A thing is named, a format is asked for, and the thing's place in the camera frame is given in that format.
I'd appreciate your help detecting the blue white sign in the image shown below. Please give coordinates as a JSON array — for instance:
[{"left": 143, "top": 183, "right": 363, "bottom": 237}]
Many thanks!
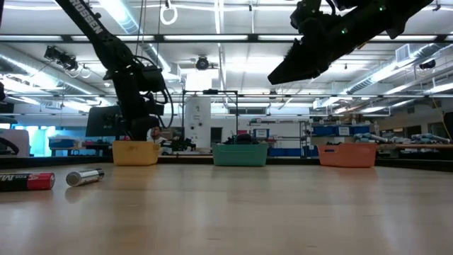
[{"left": 252, "top": 127, "right": 270, "bottom": 140}]

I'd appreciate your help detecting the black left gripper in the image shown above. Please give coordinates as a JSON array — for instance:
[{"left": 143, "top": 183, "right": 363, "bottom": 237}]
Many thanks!
[{"left": 113, "top": 68, "right": 166, "bottom": 142}]

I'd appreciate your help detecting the red black battery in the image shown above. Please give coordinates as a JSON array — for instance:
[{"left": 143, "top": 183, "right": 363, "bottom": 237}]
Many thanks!
[{"left": 0, "top": 171, "right": 56, "bottom": 193}]

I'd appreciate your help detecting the thin black frame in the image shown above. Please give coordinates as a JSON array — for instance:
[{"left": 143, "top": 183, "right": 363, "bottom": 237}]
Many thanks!
[{"left": 181, "top": 89, "right": 239, "bottom": 142}]

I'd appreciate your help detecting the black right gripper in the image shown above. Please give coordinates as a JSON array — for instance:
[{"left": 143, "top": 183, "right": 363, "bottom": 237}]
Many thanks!
[{"left": 267, "top": 0, "right": 359, "bottom": 86}]

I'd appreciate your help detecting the white air vent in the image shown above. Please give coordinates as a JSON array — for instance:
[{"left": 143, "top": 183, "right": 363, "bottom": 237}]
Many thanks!
[{"left": 395, "top": 42, "right": 411, "bottom": 64}]

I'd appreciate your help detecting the black bag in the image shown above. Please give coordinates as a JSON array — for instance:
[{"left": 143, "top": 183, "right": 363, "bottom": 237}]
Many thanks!
[{"left": 225, "top": 132, "right": 260, "bottom": 145}]

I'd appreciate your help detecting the black machine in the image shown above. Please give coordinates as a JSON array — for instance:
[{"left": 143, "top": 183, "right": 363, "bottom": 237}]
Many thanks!
[{"left": 168, "top": 137, "right": 197, "bottom": 153}]

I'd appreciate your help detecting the person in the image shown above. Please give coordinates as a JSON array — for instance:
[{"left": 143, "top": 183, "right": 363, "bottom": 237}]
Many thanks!
[{"left": 146, "top": 125, "right": 168, "bottom": 146}]

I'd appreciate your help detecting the white box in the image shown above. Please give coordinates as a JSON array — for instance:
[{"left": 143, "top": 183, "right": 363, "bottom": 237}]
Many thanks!
[{"left": 0, "top": 128, "right": 31, "bottom": 159}]

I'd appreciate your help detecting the black overhead camera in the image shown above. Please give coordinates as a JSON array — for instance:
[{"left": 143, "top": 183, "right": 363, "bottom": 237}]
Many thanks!
[{"left": 195, "top": 55, "right": 211, "bottom": 72}]

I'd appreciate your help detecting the black camera on mount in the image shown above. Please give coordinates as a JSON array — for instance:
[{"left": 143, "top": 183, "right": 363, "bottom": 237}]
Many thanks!
[{"left": 43, "top": 45, "right": 79, "bottom": 72}]

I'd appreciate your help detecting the wooden workbench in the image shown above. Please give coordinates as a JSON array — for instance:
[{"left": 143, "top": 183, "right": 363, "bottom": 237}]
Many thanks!
[{"left": 377, "top": 142, "right": 453, "bottom": 151}]

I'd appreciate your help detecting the black left camera cable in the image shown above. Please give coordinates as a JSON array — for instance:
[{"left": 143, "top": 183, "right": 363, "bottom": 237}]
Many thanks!
[{"left": 155, "top": 86, "right": 175, "bottom": 130}]

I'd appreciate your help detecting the orange plastic bin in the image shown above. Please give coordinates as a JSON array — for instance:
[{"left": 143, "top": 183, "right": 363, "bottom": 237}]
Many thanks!
[{"left": 317, "top": 142, "right": 378, "bottom": 169}]

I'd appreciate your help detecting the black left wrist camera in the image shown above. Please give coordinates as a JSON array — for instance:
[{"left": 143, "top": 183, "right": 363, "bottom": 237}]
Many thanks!
[{"left": 139, "top": 65, "right": 167, "bottom": 94}]

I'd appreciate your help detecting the blue storage bin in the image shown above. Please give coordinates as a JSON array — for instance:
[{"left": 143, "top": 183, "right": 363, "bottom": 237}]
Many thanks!
[
  {"left": 311, "top": 125, "right": 339, "bottom": 137},
  {"left": 48, "top": 137, "right": 76, "bottom": 149},
  {"left": 350, "top": 125, "right": 371, "bottom": 137}
]

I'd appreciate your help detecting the white cable ring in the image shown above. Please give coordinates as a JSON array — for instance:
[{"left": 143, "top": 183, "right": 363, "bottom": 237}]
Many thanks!
[{"left": 159, "top": 0, "right": 179, "bottom": 26}]

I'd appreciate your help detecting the silver black battery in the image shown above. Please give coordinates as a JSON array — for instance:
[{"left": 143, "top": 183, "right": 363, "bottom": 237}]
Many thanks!
[{"left": 65, "top": 168, "right": 105, "bottom": 188}]

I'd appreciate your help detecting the black overhead crossbar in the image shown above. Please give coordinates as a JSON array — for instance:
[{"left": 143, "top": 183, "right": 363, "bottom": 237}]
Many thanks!
[{"left": 0, "top": 33, "right": 453, "bottom": 43}]

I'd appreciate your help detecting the yellow plastic bin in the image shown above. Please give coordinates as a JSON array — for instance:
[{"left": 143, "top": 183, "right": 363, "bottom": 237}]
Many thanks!
[{"left": 112, "top": 140, "right": 161, "bottom": 167}]

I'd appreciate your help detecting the black monitor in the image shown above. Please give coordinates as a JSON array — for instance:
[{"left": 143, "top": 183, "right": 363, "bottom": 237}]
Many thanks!
[{"left": 85, "top": 105, "right": 123, "bottom": 138}]

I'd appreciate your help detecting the silver air duct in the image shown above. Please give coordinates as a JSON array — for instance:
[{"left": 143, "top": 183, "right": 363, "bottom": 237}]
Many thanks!
[
  {"left": 345, "top": 42, "right": 453, "bottom": 96},
  {"left": 0, "top": 44, "right": 107, "bottom": 103}
]

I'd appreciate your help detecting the teal plastic bin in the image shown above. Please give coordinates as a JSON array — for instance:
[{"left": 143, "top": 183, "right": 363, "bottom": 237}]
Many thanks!
[{"left": 211, "top": 142, "right": 270, "bottom": 167}]

